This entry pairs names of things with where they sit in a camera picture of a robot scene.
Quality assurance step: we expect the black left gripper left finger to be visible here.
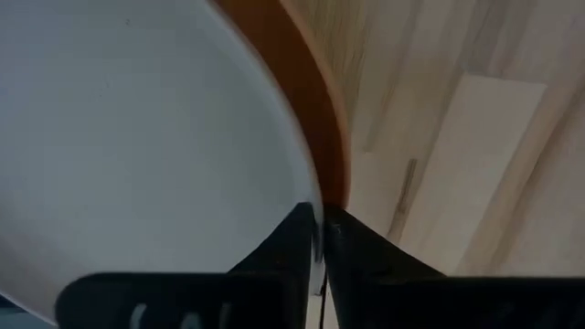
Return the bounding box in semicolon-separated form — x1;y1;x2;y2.
54;202;317;329

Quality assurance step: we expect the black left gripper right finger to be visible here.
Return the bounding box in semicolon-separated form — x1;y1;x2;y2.
322;205;585;329

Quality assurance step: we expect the orange-red plate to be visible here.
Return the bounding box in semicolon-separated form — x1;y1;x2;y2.
213;0;353;212

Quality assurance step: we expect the pale grey-green plate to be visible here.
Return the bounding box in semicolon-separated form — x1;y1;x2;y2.
0;0;326;326

